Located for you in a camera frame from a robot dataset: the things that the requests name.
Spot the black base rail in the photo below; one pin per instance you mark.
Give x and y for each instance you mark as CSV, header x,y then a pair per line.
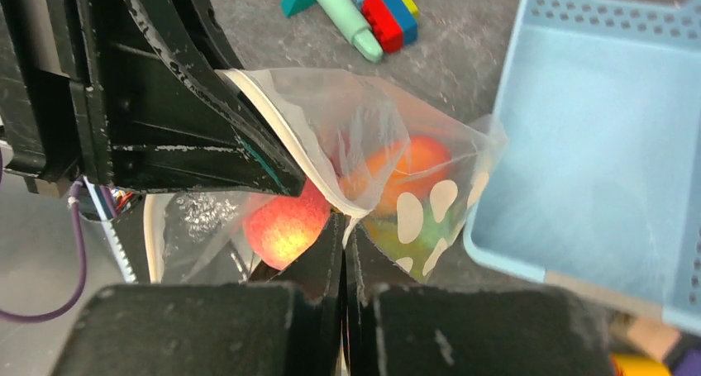
x,y
124,233

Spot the light blue plastic basket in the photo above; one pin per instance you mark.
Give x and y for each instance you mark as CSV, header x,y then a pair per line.
x,y
598,190

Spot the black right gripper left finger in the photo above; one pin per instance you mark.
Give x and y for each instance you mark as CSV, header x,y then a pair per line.
x,y
283,324

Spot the orange red toy fruit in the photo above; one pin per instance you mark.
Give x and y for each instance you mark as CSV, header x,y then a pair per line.
x,y
421,164

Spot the orange brick stack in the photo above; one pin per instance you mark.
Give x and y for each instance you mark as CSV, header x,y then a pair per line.
x,y
635,365

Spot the pink toy peach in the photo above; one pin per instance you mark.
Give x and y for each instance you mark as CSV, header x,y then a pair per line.
x,y
281,230

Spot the multicolour brick stack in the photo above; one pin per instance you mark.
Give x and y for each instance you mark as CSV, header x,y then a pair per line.
x,y
394,23

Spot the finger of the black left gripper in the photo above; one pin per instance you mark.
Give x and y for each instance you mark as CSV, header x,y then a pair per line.
x,y
259,161
147,140

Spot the mint green toy microphone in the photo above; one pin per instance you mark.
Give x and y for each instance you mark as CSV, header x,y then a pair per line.
x,y
354,28

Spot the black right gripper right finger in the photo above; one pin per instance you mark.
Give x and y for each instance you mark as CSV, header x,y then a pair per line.
x,y
397,326

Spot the wooden cube upper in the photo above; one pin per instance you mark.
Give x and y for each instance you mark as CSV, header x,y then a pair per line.
x,y
652,337

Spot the clear polka dot zip bag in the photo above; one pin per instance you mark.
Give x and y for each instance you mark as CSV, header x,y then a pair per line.
x,y
330,121

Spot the green orange toy mango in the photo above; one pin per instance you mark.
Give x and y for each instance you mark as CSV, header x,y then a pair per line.
x,y
415,234

